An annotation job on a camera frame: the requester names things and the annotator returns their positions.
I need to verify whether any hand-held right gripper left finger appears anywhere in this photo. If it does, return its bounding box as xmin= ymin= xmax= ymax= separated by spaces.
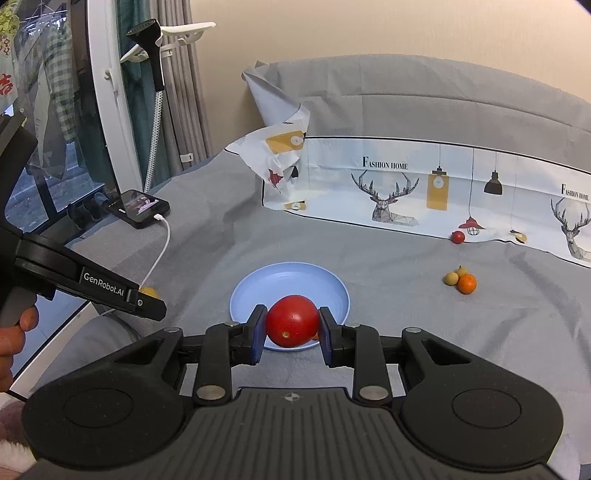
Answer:
xmin=92 ymin=305 xmax=269 ymax=408

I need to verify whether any white charging cable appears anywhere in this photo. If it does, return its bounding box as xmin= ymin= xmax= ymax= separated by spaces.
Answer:
xmin=99 ymin=214 xmax=172 ymax=317

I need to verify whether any white deer print bedsheet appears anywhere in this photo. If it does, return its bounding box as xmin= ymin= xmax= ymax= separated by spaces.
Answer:
xmin=225 ymin=60 xmax=591 ymax=269

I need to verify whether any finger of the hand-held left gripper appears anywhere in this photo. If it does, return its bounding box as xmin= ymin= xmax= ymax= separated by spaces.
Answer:
xmin=133 ymin=288 xmax=168 ymax=322

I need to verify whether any black garment steamer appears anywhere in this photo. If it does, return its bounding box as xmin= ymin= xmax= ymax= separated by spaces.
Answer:
xmin=126 ymin=18 xmax=168 ymax=193

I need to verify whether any plaid shirt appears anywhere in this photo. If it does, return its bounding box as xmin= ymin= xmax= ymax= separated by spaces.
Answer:
xmin=18 ymin=14 xmax=90 ymax=181

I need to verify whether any white door frame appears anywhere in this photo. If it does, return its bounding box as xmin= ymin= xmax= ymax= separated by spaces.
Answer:
xmin=85 ymin=0 xmax=145 ymax=195

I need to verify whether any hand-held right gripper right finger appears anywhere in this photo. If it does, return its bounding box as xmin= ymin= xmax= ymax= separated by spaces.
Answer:
xmin=318 ymin=306 xmax=496 ymax=408

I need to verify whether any blue plate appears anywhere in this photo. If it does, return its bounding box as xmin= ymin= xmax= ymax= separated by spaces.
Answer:
xmin=229 ymin=262 xmax=352 ymax=353

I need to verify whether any dark shoe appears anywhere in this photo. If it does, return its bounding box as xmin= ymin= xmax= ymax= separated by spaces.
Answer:
xmin=67 ymin=202 xmax=89 ymax=230
xmin=88 ymin=194 xmax=112 ymax=219

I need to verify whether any black smartphone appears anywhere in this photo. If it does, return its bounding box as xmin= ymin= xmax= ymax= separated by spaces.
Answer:
xmin=107 ymin=189 xmax=171 ymax=230

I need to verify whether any person's left hand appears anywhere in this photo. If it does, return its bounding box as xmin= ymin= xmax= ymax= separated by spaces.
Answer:
xmin=0 ymin=306 xmax=40 ymax=394

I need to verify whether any grey curtain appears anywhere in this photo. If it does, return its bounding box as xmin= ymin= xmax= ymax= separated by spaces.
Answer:
xmin=163 ymin=0 xmax=214 ymax=180

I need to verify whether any white clothes hanger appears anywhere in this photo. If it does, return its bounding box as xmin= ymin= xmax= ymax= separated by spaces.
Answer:
xmin=119 ymin=21 xmax=217 ymax=64

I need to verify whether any pink fluffy garment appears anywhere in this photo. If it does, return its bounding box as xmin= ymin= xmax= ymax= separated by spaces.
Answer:
xmin=0 ymin=394 xmax=40 ymax=474

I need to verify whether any grey bed sheet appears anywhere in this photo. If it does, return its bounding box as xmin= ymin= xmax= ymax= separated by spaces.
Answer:
xmin=9 ymin=148 xmax=591 ymax=480

